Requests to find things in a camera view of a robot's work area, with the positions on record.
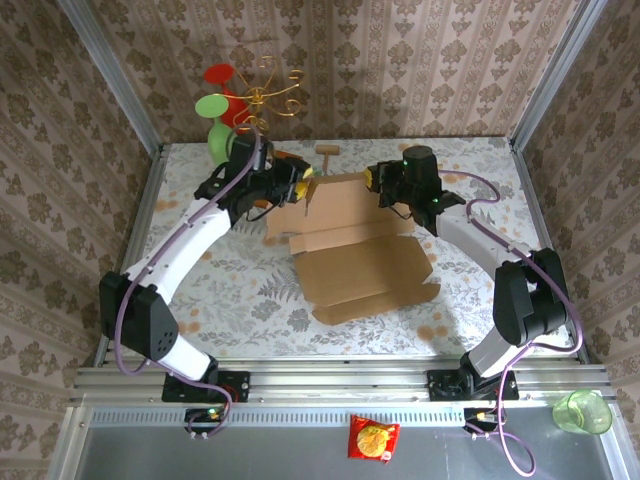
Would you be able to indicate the green plastic goblet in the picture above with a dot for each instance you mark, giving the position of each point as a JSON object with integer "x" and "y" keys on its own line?
{"x": 212, "y": 107}

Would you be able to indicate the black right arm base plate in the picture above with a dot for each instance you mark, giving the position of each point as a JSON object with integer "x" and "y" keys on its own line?
{"x": 445, "y": 385}

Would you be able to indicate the red plastic goblet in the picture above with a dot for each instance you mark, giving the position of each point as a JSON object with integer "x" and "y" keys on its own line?
{"x": 220, "y": 75}

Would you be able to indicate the leaf print bowl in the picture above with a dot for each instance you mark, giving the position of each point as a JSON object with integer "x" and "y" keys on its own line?
{"x": 317, "y": 172}

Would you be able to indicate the orange block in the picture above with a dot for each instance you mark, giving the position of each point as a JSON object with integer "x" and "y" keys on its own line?
{"x": 286, "y": 154}

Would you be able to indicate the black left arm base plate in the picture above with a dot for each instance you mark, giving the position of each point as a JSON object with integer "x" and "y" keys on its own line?
{"x": 235, "y": 387}

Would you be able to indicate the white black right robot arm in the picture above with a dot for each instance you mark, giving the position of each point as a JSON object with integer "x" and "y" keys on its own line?
{"x": 470, "y": 235}

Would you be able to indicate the green transparent plastic cup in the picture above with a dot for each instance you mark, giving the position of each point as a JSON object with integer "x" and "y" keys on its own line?
{"x": 582, "y": 412}

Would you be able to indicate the brown cardboard paper box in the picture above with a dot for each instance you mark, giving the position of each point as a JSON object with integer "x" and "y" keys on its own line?
{"x": 360, "y": 270}

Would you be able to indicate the red snack packet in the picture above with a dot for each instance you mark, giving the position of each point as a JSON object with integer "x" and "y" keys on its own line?
{"x": 372, "y": 437}

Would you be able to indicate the aluminium frame post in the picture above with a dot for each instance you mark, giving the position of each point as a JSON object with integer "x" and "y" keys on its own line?
{"x": 110, "y": 75}
{"x": 555, "y": 75}

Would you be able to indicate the aluminium mounting rail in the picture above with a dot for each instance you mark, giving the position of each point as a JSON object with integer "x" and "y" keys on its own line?
{"x": 330, "y": 385}

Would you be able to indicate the small wooden mallet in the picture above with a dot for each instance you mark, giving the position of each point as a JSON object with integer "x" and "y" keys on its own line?
{"x": 327, "y": 149}

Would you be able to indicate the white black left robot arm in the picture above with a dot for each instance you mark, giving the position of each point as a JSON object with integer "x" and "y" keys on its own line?
{"x": 165, "y": 260}

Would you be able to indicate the small black circuit board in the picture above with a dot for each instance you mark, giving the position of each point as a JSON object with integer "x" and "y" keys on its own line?
{"x": 205, "y": 417}
{"x": 482, "y": 417}

